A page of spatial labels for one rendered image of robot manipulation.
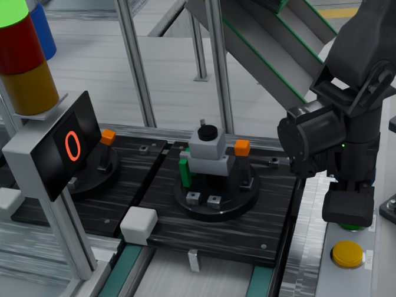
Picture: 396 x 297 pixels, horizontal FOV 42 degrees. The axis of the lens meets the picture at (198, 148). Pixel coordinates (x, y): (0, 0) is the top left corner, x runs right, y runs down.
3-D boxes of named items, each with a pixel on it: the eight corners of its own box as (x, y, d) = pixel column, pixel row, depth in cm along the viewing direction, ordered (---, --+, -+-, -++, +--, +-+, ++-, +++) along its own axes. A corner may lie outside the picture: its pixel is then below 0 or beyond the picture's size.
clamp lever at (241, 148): (254, 177, 81) (249, 139, 76) (251, 186, 79) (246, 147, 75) (232, 175, 82) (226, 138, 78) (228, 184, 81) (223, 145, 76)
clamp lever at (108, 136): (111, 162, 90) (116, 132, 84) (106, 170, 88) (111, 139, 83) (92, 155, 90) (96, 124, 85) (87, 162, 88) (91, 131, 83)
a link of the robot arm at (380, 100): (373, 63, 66) (314, 86, 63) (406, 81, 61) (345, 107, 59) (369, 108, 70) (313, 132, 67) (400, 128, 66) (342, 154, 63)
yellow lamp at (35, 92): (67, 91, 57) (53, 52, 54) (43, 117, 54) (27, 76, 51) (30, 89, 59) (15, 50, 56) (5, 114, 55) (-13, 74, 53)
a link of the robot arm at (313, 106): (352, 35, 63) (270, 66, 59) (401, 60, 57) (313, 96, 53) (347, 112, 70) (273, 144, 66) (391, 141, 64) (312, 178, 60)
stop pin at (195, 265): (202, 266, 78) (198, 248, 75) (200, 272, 77) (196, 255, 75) (193, 264, 78) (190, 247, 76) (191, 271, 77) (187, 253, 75)
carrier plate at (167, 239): (303, 161, 90) (303, 152, 89) (275, 269, 73) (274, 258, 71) (176, 148, 98) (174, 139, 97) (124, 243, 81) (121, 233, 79)
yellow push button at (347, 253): (363, 251, 73) (363, 241, 72) (360, 273, 70) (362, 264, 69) (334, 247, 74) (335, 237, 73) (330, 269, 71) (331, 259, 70)
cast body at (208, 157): (236, 158, 81) (231, 122, 77) (228, 177, 78) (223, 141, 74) (186, 154, 84) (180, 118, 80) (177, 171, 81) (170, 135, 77)
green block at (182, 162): (192, 182, 83) (187, 159, 80) (190, 187, 83) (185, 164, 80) (185, 181, 84) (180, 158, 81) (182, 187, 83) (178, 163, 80)
